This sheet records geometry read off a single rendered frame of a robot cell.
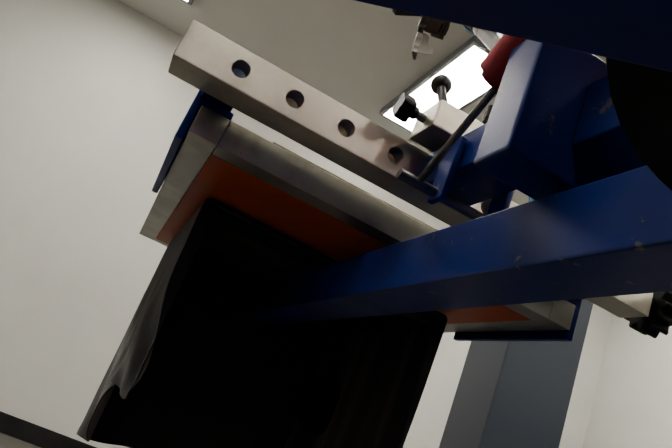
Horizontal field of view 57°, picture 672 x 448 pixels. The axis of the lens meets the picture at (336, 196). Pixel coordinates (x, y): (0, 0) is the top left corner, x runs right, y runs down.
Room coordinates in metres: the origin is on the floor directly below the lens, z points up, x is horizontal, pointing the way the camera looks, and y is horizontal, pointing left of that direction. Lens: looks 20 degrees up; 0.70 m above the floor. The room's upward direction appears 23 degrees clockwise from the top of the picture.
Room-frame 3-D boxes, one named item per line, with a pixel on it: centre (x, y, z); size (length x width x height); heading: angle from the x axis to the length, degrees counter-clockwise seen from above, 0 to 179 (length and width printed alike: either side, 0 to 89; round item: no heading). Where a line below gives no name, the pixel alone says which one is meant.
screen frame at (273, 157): (1.14, 0.01, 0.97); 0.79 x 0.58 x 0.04; 15
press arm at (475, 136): (0.60, -0.13, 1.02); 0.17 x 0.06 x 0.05; 15
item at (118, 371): (1.14, 0.22, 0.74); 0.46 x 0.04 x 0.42; 15
